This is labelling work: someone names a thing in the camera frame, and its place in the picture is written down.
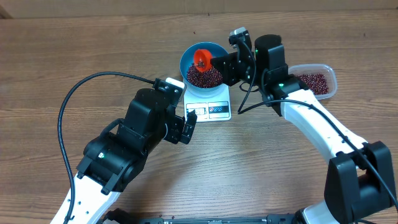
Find orange measuring scoop blue handle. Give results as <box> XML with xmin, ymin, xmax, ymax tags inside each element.
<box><xmin>193</xmin><ymin>49</ymin><xmax>213</xmax><ymax>72</ymax></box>

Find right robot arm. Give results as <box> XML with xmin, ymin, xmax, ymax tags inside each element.
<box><xmin>211</xmin><ymin>31</ymin><xmax>397</xmax><ymax>223</ymax></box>

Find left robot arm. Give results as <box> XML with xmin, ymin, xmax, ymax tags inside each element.
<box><xmin>52</xmin><ymin>88</ymin><xmax>197</xmax><ymax>223</ymax></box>

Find red beans in bowl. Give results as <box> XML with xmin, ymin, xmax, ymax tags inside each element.
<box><xmin>187</xmin><ymin>63</ymin><xmax>223</xmax><ymax>88</ymax></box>

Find white kitchen scale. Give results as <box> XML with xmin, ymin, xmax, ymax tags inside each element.
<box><xmin>183</xmin><ymin>80</ymin><xmax>232</xmax><ymax>123</ymax></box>

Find red beans in scoop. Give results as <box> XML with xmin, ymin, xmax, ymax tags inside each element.
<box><xmin>196</xmin><ymin>60</ymin><xmax>205</xmax><ymax>70</ymax></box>

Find blue bowl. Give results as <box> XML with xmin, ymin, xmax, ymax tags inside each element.
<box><xmin>180</xmin><ymin>42</ymin><xmax>228</xmax><ymax>91</ymax></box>

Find clear plastic container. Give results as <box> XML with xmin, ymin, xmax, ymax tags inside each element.
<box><xmin>289</xmin><ymin>64</ymin><xmax>338</xmax><ymax>100</ymax></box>

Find right black cable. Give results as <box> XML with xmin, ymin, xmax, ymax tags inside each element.
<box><xmin>236</xmin><ymin>37</ymin><xmax>398</xmax><ymax>212</ymax></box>

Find black cable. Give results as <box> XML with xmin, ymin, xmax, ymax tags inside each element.
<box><xmin>236</xmin><ymin>37</ymin><xmax>398</xmax><ymax>212</ymax></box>
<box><xmin>57</xmin><ymin>72</ymin><xmax>155</xmax><ymax>224</ymax></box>

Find left black cable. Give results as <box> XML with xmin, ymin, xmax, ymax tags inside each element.
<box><xmin>57</xmin><ymin>72</ymin><xmax>155</xmax><ymax>224</ymax></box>

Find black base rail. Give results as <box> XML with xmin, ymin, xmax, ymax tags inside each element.
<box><xmin>99</xmin><ymin>208</ymin><xmax>299</xmax><ymax>224</ymax></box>

